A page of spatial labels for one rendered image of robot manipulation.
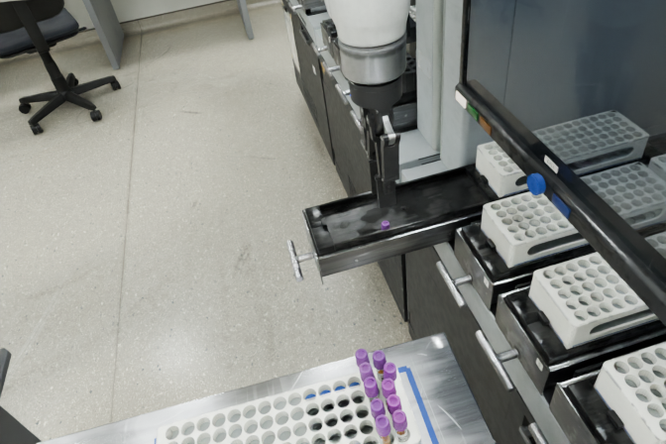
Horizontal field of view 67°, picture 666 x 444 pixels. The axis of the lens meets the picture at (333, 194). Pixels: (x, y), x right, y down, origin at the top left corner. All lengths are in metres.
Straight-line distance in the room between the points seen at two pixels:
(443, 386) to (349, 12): 0.49
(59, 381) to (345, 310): 0.98
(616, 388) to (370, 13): 0.53
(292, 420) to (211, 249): 1.55
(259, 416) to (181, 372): 1.18
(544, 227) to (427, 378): 0.30
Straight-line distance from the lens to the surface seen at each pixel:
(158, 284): 2.10
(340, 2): 0.64
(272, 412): 0.66
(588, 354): 0.80
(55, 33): 3.21
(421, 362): 0.74
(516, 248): 0.83
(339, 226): 0.93
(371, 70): 0.67
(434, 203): 0.97
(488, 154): 0.99
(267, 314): 1.85
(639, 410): 0.71
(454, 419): 0.70
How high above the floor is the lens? 1.46
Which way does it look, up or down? 41 degrees down
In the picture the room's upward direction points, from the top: 9 degrees counter-clockwise
